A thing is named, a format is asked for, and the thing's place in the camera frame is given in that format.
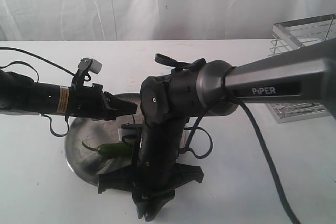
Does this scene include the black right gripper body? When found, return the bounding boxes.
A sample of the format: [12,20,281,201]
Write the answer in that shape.
[98,163,204,212]

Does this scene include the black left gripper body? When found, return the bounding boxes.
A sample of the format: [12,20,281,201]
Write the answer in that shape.
[68,84,117,120]

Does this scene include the green cucumber piece with stem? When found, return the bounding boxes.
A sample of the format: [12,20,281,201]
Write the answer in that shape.
[82,142,133,159]

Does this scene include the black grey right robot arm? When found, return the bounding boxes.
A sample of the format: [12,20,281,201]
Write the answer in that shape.
[98,39,335,219]

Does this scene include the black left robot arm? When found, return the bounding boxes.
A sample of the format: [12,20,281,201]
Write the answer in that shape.
[1,70,138,121]

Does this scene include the round stainless steel plate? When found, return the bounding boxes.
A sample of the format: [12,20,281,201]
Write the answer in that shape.
[65,108,143,186]

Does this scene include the white backdrop curtain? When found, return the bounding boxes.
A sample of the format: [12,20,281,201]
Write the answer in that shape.
[1,0,335,41]

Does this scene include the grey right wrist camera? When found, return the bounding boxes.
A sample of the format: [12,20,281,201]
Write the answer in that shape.
[118,123,143,142]

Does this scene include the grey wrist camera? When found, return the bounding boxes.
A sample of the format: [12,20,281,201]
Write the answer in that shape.
[78,58,102,74]
[118,123,143,142]

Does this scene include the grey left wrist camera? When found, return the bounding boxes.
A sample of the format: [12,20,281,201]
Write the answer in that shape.
[78,58,102,74]

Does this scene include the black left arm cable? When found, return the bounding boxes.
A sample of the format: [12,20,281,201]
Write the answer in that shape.
[0,47,91,138]

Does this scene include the chrome wire utensil rack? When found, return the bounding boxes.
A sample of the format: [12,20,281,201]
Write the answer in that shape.
[265,14,336,124]

